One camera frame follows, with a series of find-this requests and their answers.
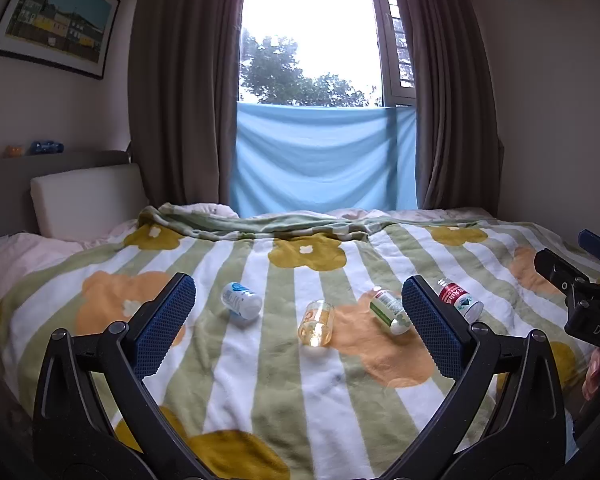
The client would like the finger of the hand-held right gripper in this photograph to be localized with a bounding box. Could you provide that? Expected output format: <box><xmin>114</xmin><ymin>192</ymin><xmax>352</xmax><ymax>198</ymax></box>
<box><xmin>534</xmin><ymin>248</ymin><xmax>590</xmax><ymax>295</ymax></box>
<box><xmin>578</xmin><ymin>229</ymin><xmax>600</xmax><ymax>267</ymax></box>

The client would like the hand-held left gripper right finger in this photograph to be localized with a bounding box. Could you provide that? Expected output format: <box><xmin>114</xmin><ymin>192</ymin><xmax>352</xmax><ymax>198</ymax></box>
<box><xmin>380</xmin><ymin>275</ymin><xmax>568</xmax><ymax>480</ymax></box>

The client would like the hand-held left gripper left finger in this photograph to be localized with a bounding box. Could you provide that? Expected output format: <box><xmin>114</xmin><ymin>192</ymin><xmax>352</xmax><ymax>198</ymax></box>
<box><xmin>32</xmin><ymin>272</ymin><xmax>216</xmax><ymax>480</ymax></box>

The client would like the clear glass cup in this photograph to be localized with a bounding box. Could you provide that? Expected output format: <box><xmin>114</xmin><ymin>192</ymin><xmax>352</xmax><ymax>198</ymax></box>
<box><xmin>298</xmin><ymin>299</ymin><xmax>336</xmax><ymax>349</ymax></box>

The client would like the person's right hand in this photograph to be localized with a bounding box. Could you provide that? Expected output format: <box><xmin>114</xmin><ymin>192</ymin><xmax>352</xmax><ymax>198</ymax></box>
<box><xmin>582</xmin><ymin>347</ymin><xmax>600</xmax><ymax>402</ymax></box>

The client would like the red label bottle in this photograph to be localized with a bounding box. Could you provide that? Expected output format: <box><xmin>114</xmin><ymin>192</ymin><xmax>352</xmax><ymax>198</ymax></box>
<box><xmin>437</xmin><ymin>277</ymin><xmax>484</xmax><ymax>324</ymax></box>

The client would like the green label bottle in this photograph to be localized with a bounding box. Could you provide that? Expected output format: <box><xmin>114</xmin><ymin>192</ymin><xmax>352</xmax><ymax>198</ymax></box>
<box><xmin>369</xmin><ymin>286</ymin><xmax>414</xmax><ymax>336</ymax></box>

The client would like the white bottle with blue label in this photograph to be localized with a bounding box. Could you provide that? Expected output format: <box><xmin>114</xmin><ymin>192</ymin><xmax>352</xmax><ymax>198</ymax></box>
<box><xmin>221</xmin><ymin>281</ymin><xmax>264</xmax><ymax>321</ymax></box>

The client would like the striped floral blanket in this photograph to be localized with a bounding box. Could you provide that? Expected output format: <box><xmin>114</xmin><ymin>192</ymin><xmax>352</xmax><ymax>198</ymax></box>
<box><xmin>0</xmin><ymin>203</ymin><xmax>600</xmax><ymax>480</ymax></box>

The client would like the white headboard cushion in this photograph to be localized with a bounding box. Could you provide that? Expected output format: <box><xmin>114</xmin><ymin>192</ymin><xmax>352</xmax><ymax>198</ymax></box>
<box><xmin>30</xmin><ymin>162</ymin><xmax>149</xmax><ymax>241</ymax></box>

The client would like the brown curtain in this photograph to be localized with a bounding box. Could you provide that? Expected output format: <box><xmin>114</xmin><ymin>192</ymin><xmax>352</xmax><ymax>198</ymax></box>
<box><xmin>127</xmin><ymin>0</ymin><xmax>247</xmax><ymax>217</ymax></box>
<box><xmin>387</xmin><ymin>0</ymin><xmax>506</xmax><ymax>211</ymax></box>

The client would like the light blue cloth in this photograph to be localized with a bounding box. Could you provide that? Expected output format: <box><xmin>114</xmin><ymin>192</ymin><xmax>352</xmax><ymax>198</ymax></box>
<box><xmin>229</xmin><ymin>101</ymin><xmax>420</xmax><ymax>219</ymax></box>

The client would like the grey headboard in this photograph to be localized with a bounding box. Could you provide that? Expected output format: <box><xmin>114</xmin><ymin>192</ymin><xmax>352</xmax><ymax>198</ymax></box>
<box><xmin>0</xmin><ymin>149</ymin><xmax>146</xmax><ymax>253</ymax></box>

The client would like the window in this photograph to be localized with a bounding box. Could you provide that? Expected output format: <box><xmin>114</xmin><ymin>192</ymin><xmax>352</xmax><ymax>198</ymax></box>
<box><xmin>237</xmin><ymin>0</ymin><xmax>417</xmax><ymax>109</ymax></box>

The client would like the framed picture of houses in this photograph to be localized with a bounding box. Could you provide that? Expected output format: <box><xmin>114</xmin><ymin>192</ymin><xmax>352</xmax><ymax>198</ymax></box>
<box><xmin>0</xmin><ymin>0</ymin><xmax>121</xmax><ymax>81</ymax></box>

